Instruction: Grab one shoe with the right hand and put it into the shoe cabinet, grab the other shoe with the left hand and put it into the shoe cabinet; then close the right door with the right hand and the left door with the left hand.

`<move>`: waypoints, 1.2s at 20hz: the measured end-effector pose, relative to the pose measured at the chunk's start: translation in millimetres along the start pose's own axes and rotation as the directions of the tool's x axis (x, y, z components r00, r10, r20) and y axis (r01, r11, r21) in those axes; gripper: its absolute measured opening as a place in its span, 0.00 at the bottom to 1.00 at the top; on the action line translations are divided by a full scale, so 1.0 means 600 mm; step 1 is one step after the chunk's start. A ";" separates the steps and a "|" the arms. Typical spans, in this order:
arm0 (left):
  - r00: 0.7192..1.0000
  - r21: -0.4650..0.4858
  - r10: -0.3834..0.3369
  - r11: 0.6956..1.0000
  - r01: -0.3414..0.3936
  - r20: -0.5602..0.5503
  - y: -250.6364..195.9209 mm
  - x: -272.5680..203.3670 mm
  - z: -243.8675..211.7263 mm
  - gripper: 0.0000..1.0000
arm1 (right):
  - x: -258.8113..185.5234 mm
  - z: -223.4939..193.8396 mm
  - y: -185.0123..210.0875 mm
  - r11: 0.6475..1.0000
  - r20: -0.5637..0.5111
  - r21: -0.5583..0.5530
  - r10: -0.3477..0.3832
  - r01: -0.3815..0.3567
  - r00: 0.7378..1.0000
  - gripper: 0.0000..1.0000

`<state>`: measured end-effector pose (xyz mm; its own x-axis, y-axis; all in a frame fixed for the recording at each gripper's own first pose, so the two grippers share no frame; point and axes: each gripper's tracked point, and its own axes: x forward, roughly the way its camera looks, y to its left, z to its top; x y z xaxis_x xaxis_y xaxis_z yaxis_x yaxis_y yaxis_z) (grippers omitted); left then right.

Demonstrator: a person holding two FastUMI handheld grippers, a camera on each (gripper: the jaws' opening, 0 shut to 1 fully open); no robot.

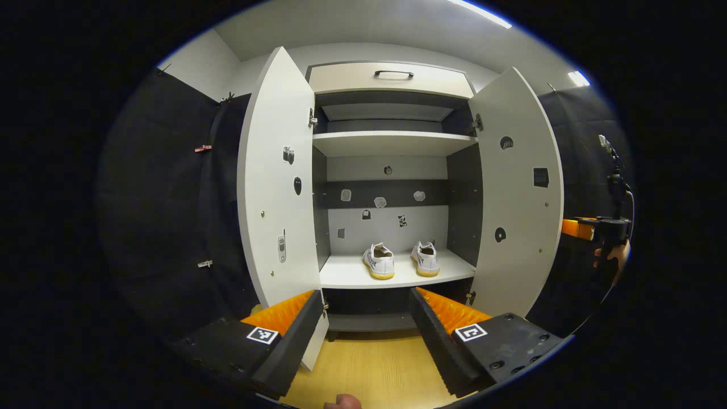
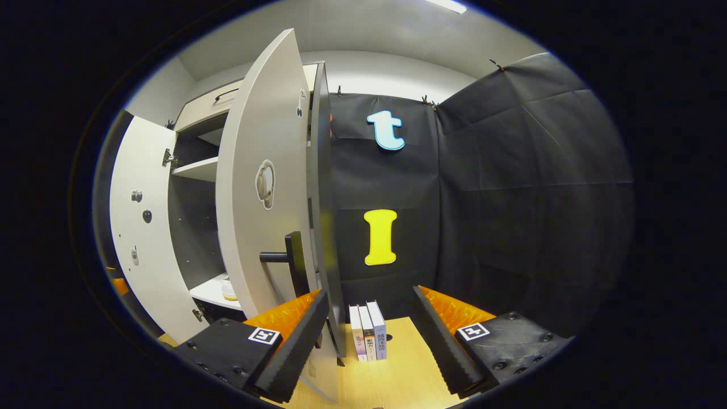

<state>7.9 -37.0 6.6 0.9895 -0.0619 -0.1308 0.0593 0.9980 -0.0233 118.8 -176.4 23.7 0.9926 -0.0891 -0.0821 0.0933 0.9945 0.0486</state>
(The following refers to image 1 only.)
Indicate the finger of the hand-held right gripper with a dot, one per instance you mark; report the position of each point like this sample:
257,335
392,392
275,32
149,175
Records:
576,228

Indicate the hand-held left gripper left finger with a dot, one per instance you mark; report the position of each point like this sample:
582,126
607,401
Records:
292,346

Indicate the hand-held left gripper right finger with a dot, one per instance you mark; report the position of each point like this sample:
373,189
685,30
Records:
434,341

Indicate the white shoe cabinet door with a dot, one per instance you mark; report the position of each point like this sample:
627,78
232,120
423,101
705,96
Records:
519,204
272,182

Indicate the white canvas shoe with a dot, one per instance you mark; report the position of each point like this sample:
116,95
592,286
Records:
379,262
426,260

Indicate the white cabinet shelf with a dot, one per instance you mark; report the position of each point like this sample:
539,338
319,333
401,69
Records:
346,275
392,144

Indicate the white cabinet drawer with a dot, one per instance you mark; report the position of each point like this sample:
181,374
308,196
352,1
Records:
346,79

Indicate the silver cloth clip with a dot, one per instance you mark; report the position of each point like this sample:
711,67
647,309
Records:
205,263

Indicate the small ceiling light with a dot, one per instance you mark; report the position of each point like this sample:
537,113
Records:
579,78

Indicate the black backdrop cloth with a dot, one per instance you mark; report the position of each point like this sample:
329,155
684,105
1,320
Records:
159,216

